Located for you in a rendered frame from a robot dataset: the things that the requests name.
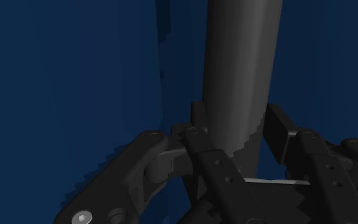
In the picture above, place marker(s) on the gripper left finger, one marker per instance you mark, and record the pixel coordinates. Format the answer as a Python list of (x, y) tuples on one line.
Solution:
[(209, 167)]

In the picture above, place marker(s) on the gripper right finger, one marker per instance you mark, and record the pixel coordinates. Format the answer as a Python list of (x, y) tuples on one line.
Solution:
[(324, 173)]

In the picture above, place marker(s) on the grey cylinder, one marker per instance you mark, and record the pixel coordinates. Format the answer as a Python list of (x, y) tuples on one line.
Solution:
[(240, 77)]

